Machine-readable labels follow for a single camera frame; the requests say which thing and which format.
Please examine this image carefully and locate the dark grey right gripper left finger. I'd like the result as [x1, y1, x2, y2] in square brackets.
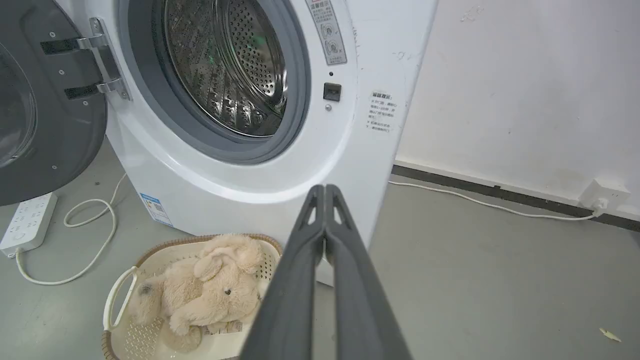
[239, 184, 326, 360]

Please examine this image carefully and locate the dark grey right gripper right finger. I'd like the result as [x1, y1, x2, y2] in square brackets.
[325, 184, 413, 360]

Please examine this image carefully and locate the white front-load washing machine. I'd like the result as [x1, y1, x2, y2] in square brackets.
[54, 0, 440, 288]

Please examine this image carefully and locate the dark grey washing machine door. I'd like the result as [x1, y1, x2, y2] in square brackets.
[0, 0, 109, 207]

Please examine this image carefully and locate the beige plush bunny toy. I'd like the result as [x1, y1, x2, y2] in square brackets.
[129, 234, 264, 353]

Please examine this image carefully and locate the cream plastic laundry basket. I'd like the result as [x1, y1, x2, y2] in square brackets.
[101, 233, 284, 360]

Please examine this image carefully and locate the white power strip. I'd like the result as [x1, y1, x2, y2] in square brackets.
[0, 192, 58, 258]

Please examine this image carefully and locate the white cable along wall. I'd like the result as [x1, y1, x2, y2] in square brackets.
[388, 180, 598, 221]

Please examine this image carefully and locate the white power strip cable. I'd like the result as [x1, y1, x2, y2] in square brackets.
[15, 172, 128, 286]

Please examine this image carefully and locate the white wall socket box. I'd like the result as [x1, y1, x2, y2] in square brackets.
[578, 179, 632, 217]

